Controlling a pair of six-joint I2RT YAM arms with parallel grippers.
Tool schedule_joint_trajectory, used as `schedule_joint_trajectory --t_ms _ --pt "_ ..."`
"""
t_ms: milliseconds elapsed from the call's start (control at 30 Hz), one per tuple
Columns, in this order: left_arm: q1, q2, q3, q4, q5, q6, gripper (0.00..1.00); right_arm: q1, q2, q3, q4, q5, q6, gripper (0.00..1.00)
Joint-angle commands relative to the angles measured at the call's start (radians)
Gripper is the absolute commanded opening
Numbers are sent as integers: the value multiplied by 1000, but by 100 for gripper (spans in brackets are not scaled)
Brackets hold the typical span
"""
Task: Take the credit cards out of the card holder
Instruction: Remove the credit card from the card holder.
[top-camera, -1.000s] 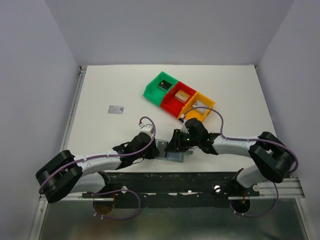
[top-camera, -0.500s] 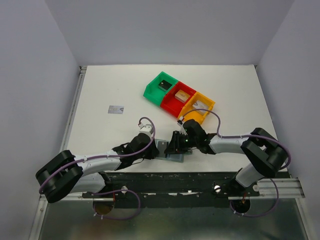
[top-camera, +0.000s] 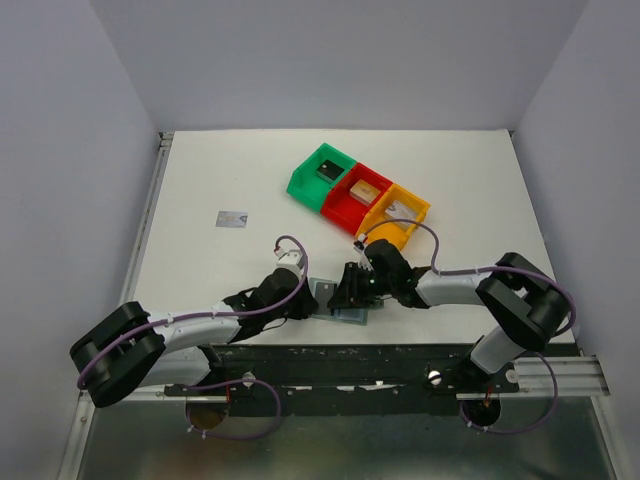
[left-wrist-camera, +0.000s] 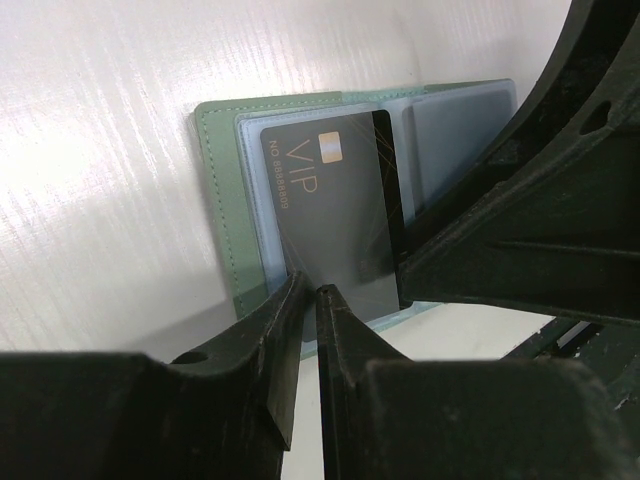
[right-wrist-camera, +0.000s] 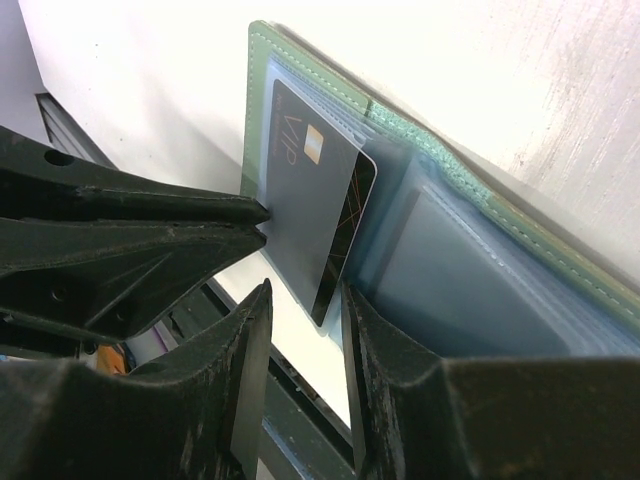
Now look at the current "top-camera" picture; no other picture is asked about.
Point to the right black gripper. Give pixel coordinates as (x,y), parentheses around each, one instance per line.
(346,294)

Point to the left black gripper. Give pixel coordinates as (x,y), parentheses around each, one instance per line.
(307,304)

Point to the grey-green card holder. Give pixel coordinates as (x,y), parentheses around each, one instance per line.
(320,315)

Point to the black credit card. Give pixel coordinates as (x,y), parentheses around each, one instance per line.
(323,293)

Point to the silver VIP credit card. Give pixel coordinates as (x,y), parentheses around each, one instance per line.
(231,219)

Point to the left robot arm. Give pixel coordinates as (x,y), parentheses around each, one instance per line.
(115,356)

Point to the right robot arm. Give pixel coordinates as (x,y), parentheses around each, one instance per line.
(528,306)

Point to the blue card sleeve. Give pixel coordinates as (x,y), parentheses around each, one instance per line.
(355,316)

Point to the white card in yellow bin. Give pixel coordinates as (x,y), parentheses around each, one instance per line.
(398,210)

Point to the tan card in red bin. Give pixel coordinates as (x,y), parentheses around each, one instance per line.
(364,192)

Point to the black card in green bin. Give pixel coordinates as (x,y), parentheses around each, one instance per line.
(329,171)

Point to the yellow plastic bin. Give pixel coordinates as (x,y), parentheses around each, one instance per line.
(375,226)

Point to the red plastic bin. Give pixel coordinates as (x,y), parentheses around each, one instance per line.
(345,211)

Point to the green plastic bin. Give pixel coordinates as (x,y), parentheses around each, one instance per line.
(306,186)

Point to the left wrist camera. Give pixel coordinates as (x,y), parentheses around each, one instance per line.
(292,260)

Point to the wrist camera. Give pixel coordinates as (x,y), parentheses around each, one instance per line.
(292,260)
(360,246)

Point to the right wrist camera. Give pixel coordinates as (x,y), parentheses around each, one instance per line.
(360,246)

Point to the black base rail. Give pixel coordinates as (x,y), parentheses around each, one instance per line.
(338,380)

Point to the aluminium side rail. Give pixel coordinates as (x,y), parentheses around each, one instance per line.
(144,226)

